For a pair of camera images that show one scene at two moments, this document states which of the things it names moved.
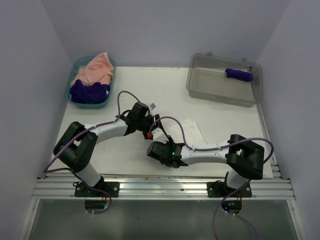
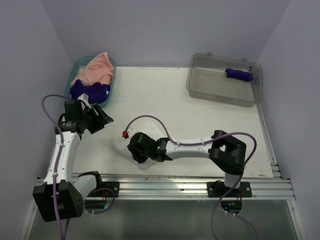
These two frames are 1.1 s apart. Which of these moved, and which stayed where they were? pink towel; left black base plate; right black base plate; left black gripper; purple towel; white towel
Moved: left black gripper; white towel
Stayed: right black base plate; pink towel; left black base plate; purple towel
